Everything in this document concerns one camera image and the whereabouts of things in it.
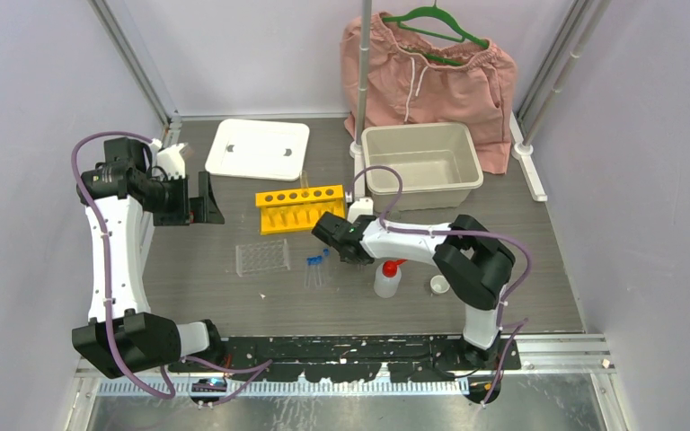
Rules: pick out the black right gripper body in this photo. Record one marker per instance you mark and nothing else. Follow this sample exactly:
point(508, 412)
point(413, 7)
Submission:
point(357, 261)

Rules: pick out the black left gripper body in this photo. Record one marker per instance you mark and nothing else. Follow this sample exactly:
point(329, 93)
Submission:
point(192, 209)

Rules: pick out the blue capped tube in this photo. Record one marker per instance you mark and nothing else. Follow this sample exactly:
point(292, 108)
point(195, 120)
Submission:
point(318, 274)
point(309, 275)
point(314, 271)
point(326, 265)

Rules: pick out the clear test tube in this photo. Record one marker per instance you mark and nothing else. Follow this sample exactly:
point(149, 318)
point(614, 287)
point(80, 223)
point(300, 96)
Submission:
point(304, 181)

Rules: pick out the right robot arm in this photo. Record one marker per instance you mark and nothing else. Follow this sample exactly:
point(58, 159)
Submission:
point(476, 265)

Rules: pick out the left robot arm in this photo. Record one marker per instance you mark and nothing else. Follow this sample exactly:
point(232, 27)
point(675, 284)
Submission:
point(140, 184)

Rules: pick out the red capped wash bottle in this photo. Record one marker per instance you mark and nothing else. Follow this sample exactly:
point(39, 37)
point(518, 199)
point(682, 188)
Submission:
point(388, 277)

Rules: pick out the yellow test tube rack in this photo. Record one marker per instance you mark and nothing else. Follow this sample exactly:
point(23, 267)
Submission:
point(295, 210)

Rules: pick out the white plastic bin lid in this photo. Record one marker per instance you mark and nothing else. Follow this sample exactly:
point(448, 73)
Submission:
point(258, 149)

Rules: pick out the clear acrylic tube rack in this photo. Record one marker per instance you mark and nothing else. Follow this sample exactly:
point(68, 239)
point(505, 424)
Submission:
point(262, 257)

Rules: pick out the small white cup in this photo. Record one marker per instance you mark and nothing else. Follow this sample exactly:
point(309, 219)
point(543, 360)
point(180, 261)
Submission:
point(439, 285)

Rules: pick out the beige plastic bin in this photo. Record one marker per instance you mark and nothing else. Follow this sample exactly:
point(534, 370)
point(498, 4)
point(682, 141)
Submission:
point(436, 163)

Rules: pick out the pink shorts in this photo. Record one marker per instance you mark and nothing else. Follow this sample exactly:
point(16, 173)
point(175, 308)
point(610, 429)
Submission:
point(411, 81)

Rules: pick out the right white pole foot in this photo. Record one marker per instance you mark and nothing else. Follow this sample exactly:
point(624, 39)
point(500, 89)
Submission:
point(524, 155)

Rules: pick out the grey rack pole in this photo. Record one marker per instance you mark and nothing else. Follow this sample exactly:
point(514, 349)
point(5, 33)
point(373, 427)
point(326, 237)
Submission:
point(356, 150)

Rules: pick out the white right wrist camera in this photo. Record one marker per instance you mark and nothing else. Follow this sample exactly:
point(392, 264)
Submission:
point(358, 206)

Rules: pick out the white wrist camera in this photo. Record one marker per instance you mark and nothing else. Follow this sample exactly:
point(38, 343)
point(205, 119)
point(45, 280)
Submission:
point(172, 160)
point(358, 206)

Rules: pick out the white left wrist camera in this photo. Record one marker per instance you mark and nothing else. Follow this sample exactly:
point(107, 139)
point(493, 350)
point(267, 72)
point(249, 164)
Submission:
point(172, 160)

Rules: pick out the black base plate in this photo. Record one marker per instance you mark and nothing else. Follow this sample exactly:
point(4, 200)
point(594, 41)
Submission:
point(348, 359)

